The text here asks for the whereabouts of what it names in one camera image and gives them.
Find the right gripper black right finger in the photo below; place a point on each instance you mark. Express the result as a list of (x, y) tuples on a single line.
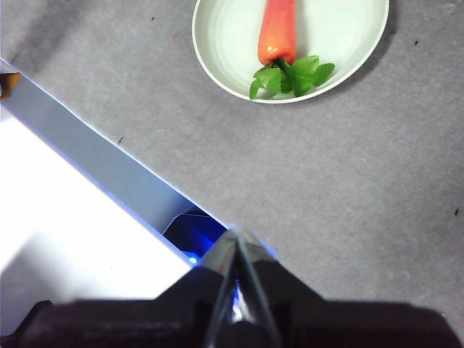
[(268, 286)]

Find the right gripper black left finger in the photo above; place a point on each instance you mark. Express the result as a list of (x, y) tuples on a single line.
[(203, 290)]

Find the orange carrot with green leaves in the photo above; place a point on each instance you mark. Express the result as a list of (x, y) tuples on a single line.
[(277, 36)]

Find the green plate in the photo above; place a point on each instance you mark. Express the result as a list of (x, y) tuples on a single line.
[(224, 40)]

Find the small orange brown object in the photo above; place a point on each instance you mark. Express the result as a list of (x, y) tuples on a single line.
[(8, 84)]

